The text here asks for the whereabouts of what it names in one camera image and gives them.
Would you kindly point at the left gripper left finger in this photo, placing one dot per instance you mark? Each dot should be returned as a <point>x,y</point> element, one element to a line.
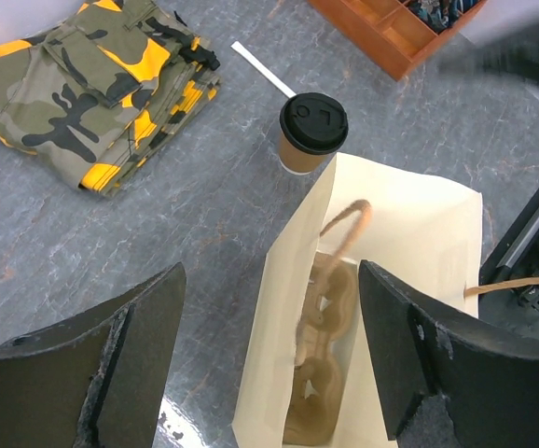
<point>95,379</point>

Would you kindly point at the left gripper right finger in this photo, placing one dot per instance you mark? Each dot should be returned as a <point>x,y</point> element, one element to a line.
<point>421,347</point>

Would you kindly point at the brown paper bag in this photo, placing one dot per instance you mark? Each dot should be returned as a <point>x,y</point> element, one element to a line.
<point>424,229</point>

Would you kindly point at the cardboard cup carrier tray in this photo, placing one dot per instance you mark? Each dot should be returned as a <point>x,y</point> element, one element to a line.
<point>318,379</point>

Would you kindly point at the brown paper coffee cup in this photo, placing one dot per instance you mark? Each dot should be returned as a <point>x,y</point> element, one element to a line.
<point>295,161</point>

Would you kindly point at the white straw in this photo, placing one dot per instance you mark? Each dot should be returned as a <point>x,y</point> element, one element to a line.
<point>262,69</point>

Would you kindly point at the black plastic cup lid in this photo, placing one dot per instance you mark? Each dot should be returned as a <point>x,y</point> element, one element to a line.
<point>314,123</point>

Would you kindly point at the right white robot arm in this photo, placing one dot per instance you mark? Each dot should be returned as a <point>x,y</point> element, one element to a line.
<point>515,54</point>

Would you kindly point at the camouflage folded cloth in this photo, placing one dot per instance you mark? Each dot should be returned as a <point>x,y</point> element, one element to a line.
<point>97,95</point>

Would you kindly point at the orange compartment organizer tray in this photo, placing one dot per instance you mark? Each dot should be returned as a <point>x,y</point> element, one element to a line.
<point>389,33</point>

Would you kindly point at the dark blue patterned sock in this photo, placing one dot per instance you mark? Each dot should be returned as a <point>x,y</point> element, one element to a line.
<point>440,15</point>

